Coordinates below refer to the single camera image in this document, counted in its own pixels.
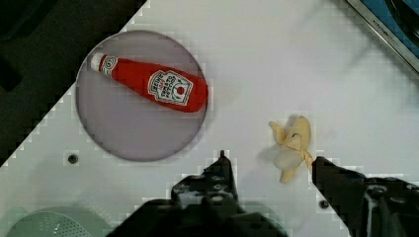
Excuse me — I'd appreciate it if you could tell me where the black toaster oven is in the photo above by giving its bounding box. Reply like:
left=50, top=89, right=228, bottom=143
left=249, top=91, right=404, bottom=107
left=344, top=0, right=419, bottom=72

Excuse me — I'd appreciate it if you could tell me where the yellow plush banana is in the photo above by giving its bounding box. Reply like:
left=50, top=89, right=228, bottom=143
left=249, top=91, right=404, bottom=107
left=269, top=116, right=313, bottom=184

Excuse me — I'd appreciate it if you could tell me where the green perforated colander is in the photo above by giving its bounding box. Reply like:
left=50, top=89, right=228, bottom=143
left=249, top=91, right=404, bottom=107
left=4, top=206, right=112, bottom=237

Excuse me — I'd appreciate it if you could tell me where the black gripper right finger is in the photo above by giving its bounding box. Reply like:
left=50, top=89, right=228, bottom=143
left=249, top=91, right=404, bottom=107
left=312, top=156, right=419, bottom=237

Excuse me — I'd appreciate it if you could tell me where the red plush ketchup bottle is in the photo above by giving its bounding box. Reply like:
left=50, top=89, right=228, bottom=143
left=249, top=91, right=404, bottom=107
left=90, top=53, right=209, bottom=113

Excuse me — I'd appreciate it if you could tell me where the grey round plate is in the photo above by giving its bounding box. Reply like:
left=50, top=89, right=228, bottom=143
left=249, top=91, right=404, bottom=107
left=75, top=31, right=209, bottom=161

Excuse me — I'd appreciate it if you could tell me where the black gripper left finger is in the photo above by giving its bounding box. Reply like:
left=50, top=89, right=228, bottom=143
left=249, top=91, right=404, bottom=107
left=170, top=150, right=239, bottom=211

